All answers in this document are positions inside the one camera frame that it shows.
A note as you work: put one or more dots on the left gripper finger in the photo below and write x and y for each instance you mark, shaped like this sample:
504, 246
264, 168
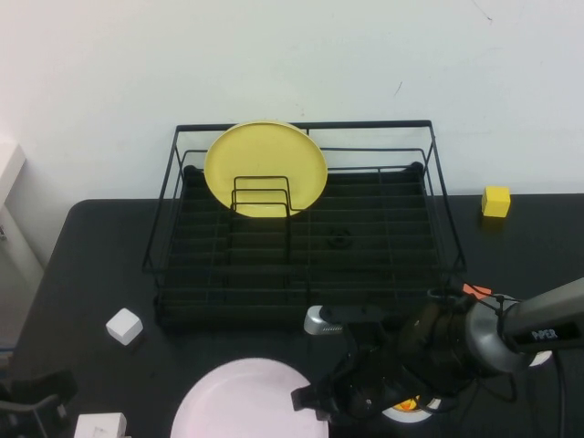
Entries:
45, 385
9, 420

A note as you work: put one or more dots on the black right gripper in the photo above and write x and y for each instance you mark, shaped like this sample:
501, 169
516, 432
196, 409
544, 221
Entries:
365, 383

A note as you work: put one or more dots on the pink plate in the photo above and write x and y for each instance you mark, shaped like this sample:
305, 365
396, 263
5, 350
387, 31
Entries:
237, 401

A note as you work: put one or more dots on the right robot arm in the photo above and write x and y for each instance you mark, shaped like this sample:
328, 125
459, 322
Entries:
547, 315

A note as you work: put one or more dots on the yellow plate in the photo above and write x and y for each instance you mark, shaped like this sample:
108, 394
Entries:
264, 155

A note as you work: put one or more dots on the white foam block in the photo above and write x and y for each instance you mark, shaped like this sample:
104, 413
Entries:
98, 426

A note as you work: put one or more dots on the yellow rubber duck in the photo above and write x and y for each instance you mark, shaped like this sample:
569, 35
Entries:
406, 405

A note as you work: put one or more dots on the white tape roll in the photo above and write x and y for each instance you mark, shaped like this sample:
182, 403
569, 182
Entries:
540, 359
406, 417

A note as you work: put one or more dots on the white cube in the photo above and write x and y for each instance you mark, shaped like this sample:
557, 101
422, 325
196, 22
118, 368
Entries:
124, 326

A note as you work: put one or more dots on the orange cube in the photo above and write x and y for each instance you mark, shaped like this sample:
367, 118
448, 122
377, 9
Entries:
474, 289

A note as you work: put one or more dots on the white cabinet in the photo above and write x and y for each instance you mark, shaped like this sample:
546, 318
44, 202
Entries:
11, 173

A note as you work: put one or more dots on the yellow cube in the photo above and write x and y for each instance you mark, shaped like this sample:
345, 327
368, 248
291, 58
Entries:
496, 203

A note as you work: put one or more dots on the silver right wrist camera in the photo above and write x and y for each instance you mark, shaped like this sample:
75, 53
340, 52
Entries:
319, 324

